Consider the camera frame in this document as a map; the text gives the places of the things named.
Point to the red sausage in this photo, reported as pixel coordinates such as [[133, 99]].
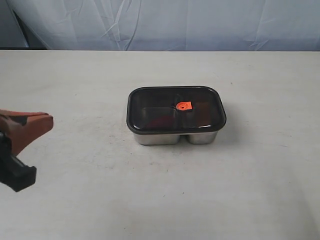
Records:
[[162, 122]]

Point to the dark transparent lunch box lid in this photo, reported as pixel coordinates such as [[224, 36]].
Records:
[[181, 102]]

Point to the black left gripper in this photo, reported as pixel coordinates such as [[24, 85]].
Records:
[[21, 128]]

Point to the white backdrop cloth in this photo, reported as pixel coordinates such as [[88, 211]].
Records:
[[170, 25]]

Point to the steel two-compartment lunch box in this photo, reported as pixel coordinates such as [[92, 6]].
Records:
[[197, 132]]

